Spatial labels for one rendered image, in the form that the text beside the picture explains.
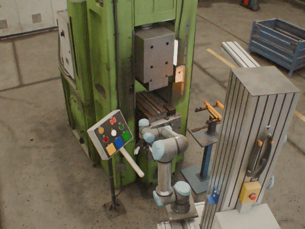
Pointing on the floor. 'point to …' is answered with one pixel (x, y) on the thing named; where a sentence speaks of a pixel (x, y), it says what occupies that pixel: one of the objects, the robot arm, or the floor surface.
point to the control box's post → (111, 181)
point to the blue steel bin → (279, 43)
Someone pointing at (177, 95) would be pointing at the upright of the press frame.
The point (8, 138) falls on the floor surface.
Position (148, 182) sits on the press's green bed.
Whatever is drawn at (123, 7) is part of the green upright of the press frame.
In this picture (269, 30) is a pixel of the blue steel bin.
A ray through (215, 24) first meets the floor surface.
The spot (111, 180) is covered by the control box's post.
